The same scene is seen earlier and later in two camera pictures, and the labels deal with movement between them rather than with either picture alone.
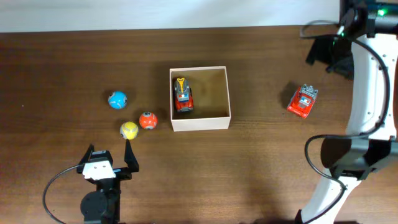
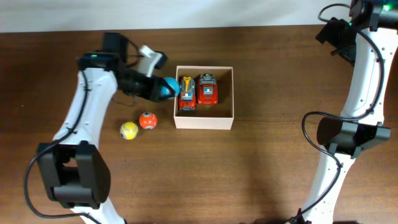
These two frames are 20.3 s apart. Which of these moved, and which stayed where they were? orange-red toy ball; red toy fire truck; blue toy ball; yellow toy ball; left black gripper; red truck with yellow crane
Moved: red truck with yellow crane; left black gripper; red toy fire truck; blue toy ball
Stayed: yellow toy ball; orange-red toy ball
